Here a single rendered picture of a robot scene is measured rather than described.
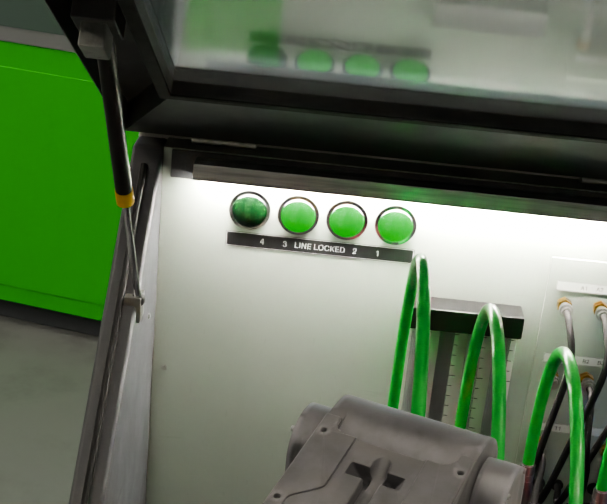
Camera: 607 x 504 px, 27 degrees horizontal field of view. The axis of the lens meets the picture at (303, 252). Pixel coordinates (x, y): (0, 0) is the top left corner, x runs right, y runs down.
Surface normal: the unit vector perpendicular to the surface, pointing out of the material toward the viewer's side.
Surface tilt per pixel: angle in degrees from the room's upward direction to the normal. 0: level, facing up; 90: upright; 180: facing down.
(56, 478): 0
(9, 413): 0
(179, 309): 90
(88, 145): 90
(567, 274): 90
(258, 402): 90
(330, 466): 13
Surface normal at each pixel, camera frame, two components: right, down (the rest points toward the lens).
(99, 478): 0.03, -0.42
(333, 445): -0.01, -0.83
